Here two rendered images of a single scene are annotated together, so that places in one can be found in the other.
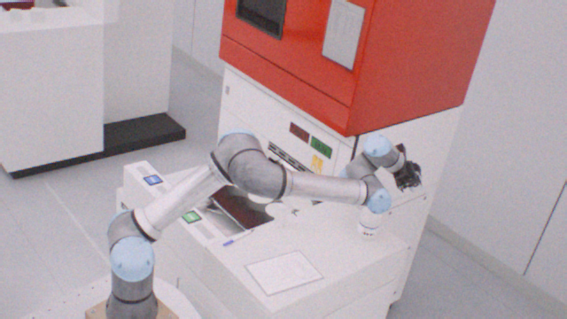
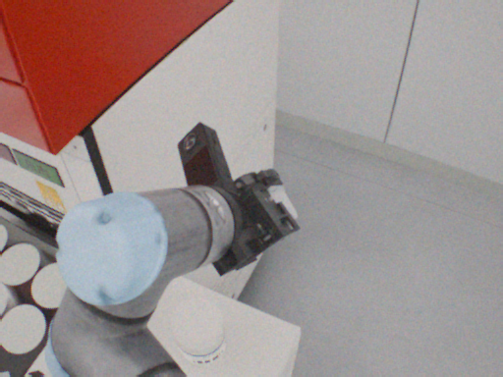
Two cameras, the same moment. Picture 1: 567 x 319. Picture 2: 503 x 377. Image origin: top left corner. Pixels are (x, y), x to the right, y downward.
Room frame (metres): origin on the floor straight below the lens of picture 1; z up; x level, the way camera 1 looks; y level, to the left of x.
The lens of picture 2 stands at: (1.44, -0.31, 1.61)
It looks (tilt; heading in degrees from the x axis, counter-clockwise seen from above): 49 degrees down; 340
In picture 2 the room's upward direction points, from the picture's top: straight up
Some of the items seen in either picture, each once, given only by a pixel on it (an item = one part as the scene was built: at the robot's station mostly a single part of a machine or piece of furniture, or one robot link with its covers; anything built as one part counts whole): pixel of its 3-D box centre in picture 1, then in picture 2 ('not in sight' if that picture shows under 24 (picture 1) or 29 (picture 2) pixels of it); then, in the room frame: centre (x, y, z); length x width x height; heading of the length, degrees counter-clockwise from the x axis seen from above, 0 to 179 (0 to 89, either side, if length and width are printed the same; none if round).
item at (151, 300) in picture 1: (132, 298); not in sight; (1.25, 0.37, 0.93); 0.15 x 0.15 x 0.10
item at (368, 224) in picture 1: (368, 223); (199, 334); (1.71, -0.32, 1.01); 0.07 x 0.07 x 0.10
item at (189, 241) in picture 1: (170, 214); not in sight; (1.72, 0.37, 0.89); 0.55 x 0.09 x 0.14; 45
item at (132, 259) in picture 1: (132, 266); not in sight; (1.25, 0.37, 1.04); 0.13 x 0.12 x 0.14; 22
